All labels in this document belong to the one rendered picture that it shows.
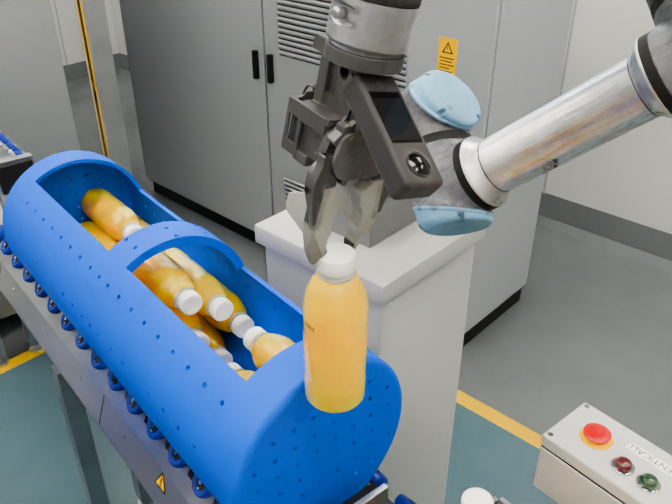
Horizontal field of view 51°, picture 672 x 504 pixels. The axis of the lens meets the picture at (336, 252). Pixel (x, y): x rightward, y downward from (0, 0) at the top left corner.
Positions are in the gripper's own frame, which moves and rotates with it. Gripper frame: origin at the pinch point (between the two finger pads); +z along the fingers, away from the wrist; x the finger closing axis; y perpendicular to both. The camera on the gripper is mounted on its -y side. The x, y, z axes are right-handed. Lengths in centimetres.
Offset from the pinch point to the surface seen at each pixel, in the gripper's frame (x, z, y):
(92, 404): 3, 65, 52
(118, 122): -40, 48, 141
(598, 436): -35.6, 24.8, -19.6
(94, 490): -13, 135, 86
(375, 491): -11.4, 36.3, -5.6
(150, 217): -20, 42, 78
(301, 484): -3.9, 37.1, 0.5
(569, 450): -31.9, 26.7, -18.4
